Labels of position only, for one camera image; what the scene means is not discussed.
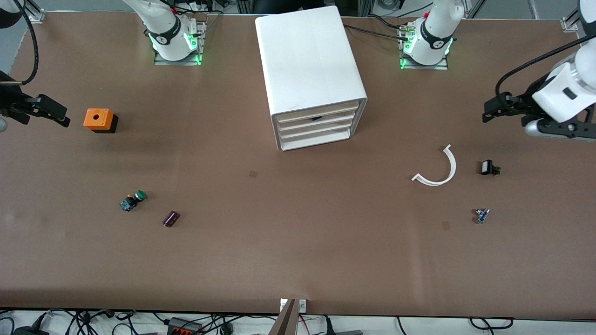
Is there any white plastic drawer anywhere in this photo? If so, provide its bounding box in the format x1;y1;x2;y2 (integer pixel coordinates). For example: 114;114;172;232
278;122;357;142
276;103;359;123
279;131;352;150
277;112;358;133

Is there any green push button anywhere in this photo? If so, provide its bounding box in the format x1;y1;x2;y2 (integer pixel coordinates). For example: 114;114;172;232
119;190;148;213

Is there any white drawer cabinet shell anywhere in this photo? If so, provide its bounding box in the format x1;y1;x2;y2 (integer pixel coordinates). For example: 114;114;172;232
255;6;368;152

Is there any orange box with hole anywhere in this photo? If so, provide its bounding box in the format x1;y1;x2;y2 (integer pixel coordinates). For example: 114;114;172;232
83;108;119;134

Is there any white curved plastic strip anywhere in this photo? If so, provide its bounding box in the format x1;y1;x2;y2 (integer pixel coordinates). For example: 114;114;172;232
412;144;457;187

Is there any black orange power strip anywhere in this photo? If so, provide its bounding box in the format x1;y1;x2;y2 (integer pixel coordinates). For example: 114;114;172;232
167;317;204;335

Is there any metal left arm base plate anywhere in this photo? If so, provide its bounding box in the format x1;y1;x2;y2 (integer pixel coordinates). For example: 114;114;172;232
400;23;450;70

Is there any black cable behind cabinet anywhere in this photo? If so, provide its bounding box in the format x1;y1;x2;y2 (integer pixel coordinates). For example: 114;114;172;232
344;24;410;41

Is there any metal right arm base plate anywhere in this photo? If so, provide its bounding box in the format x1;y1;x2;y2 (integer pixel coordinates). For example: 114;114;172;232
154;21;206;66

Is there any black looped floor cable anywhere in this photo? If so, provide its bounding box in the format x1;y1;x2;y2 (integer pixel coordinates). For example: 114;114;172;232
469;317;514;331

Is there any brown camera stand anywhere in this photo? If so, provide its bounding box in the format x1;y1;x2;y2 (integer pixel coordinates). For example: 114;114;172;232
269;299;298;335

